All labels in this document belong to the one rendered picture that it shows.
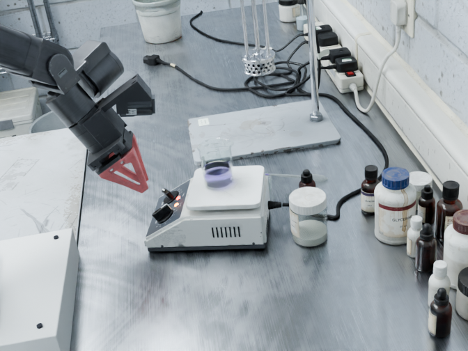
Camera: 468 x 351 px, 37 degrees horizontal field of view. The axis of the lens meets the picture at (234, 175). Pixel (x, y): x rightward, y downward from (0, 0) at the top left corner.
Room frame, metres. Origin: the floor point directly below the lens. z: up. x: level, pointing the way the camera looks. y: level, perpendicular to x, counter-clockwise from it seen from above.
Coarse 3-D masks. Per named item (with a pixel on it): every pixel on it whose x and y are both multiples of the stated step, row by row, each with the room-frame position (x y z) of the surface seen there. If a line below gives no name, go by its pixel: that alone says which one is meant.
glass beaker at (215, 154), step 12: (204, 144) 1.00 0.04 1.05; (216, 144) 1.00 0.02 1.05; (228, 144) 0.99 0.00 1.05; (204, 156) 0.96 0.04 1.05; (216, 156) 0.95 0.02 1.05; (228, 156) 0.97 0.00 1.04; (204, 168) 0.96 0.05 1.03; (216, 168) 0.95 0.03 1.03; (228, 168) 0.96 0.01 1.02; (204, 180) 0.97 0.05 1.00; (216, 180) 0.95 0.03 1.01; (228, 180) 0.96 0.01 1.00
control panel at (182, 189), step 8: (184, 184) 1.04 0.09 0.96; (184, 192) 1.00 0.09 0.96; (160, 200) 1.04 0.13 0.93; (176, 200) 0.99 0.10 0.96; (184, 200) 0.98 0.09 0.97; (176, 208) 0.96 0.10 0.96; (176, 216) 0.94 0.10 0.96; (152, 224) 0.96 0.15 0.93; (160, 224) 0.94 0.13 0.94; (152, 232) 0.94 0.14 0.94
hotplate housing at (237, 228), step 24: (264, 192) 0.97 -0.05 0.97; (192, 216) 0.92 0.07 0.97; (216, 216) 0.91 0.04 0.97; (240, 216) 0.91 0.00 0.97; (264, 216) 0.91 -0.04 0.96; (144, 240) 0.93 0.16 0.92; (168, 240) 0.92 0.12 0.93; (192, 240) 0.92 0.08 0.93; (216, 240) 0.91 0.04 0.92; (240, 240) 0.90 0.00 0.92; (264, 240) 0.90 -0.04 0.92
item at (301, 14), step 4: (300, 0) 1.89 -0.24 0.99; (296, 4) 1.90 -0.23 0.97; (300, 4) 1.89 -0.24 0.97; (304, 4) 1.89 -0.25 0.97; (296, 8) 1.89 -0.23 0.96; (300, 8) 1.89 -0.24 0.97; (304, 8) 1.88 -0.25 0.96; (296, 12) 1.90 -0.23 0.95; (300, 12) 1.89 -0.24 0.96; (304, 12) 1.88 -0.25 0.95; (296, 16) 1.90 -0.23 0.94; (300, 16) 1.89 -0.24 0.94; (304, 16) 1.88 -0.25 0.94; (296, 20) 1.90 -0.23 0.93; (300, 20) 1.89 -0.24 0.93; (304, 20) 1.88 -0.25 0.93; (296, 24) 1.90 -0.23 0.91; (300, 24) 1.89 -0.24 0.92; (300, 28) 1.89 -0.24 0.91
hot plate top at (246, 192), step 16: (240, 176) 0.99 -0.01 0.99; (256, 176) 0.98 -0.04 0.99; (192, 192) 0.96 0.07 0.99; (208, 192) 0.95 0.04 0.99; (224, 192) 0.95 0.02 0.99; (240, 192) 0.94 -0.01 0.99; (256, 192) 0.94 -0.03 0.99; (192, 208) 0.92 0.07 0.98; (208, 208) 0.91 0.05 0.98; (224, 208) 0.91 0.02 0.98; (240, 208) 0.91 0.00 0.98
